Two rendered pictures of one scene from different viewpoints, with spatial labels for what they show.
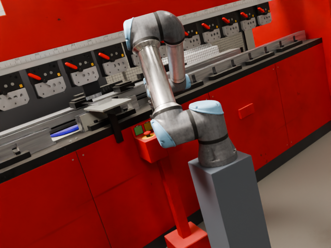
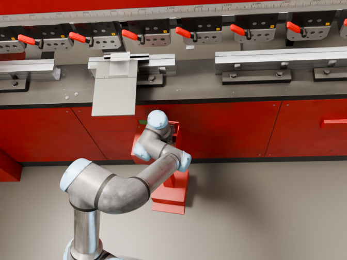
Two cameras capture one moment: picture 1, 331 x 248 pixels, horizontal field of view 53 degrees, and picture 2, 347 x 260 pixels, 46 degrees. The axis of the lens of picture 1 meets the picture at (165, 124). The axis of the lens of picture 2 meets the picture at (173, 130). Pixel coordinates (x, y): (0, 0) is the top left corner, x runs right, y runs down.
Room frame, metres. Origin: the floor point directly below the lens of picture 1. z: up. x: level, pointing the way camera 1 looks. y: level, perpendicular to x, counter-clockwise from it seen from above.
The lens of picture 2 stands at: (1.26, -0.51, 2.48)
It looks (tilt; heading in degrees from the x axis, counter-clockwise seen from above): 66 degrees down; 44
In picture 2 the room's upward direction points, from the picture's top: 13 degrees counter-clockwise
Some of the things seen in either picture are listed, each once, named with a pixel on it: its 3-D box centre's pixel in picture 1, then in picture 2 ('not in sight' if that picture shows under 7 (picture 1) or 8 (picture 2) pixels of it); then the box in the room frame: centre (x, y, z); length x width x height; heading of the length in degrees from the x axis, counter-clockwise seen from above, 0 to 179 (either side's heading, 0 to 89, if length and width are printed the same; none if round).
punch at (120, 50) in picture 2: (91, 90); (113, 46); (1.92, 0.36, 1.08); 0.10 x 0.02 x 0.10; 122
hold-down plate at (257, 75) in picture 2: (184, 89); (255, 77); (2.19, -0.19, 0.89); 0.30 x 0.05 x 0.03; 122
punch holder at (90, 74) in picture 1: (80, 69); (99, 28); (1.90, 0.38, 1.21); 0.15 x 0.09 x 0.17; 122
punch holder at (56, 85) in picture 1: (46, 79); (49, 30); (1.80, 0.55, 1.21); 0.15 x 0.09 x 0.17; 122
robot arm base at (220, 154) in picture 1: (215, 146); not in sight; (1.17, -0.16, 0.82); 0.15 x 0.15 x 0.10
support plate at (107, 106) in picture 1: (107, 104); (115, 87); (1.79, 0.28, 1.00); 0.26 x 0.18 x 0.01; 32
